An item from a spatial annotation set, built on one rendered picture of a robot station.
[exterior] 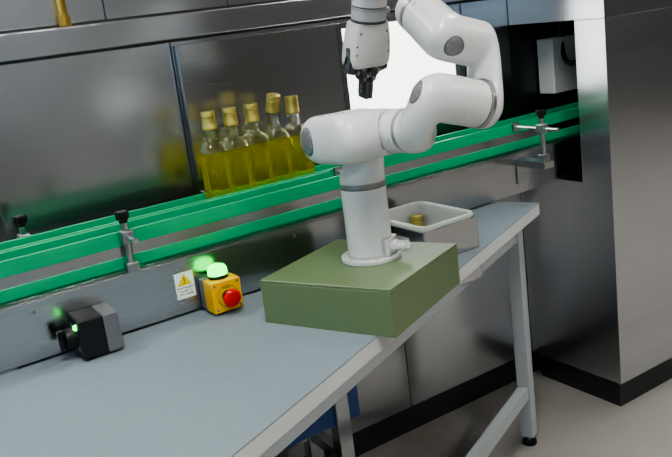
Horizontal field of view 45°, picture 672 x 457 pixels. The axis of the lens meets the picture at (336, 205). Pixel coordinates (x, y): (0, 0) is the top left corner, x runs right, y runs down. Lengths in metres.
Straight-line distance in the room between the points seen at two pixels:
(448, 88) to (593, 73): 1.18
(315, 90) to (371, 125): 0.74
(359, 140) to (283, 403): 0.49
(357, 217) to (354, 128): 0.24
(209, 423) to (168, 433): 0.06
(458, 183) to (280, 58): 0.61
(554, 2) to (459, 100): 1.23
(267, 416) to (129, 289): 0.55
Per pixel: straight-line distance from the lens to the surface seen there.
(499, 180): 2.41
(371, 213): 1.63
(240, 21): 2.11
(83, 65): 1.98
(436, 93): 1.35
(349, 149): 1.47
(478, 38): 1.44
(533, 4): 2.63
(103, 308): 1.69
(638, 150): 2.61
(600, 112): 2.50
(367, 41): 1.72
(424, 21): 1.43
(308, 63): 2.20
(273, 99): 1.98
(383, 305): 1.50
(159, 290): 1.77
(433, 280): 1.64
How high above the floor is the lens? 1.35
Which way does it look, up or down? 13 degrees down
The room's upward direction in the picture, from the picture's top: 7 degrees counter-clockwise
